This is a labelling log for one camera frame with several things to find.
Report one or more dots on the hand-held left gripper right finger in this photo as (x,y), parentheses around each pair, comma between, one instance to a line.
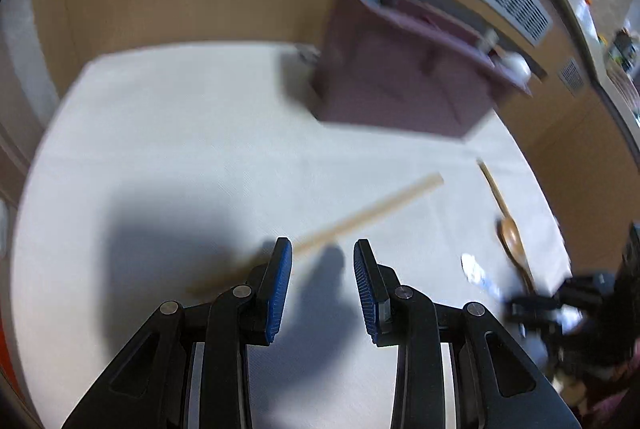
(367,294)

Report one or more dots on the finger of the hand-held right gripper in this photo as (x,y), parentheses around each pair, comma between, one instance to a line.
(537,310)
(587,290)

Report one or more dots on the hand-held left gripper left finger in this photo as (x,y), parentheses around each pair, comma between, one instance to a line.
(277,289)

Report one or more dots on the dark metal utensil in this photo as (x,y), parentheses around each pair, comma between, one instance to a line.
(475,273)

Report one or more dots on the amber wooden spoon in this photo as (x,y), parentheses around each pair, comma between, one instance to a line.
(510,234)

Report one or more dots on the wooden chopstick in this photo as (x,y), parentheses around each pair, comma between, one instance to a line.
(375,211)

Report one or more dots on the purple plastic bin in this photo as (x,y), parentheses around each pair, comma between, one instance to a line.
(400,79)

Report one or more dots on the white bowl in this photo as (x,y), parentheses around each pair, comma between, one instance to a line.
(517,66)

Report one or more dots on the dark red cloth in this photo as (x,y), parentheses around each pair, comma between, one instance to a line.
(607,401)

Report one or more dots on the white fringed tablecloth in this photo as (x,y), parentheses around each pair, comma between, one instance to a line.
(150,134)

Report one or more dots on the small grey vent grille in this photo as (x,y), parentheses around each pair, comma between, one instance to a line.
(571,76)

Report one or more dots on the beige stone countertop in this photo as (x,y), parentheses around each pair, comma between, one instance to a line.
(590,54)

